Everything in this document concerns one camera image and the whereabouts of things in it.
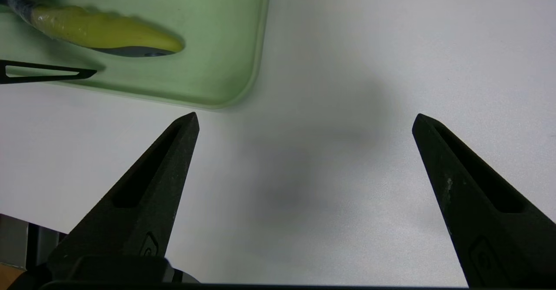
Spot light green plastic tray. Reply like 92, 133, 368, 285
0, 0, 272, 109

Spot grey brush green handle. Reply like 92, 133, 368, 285
0, 0, 185, 59

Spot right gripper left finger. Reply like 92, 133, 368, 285
47, 112, 200, 265

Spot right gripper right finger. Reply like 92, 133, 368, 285
412, 114, 556, 288

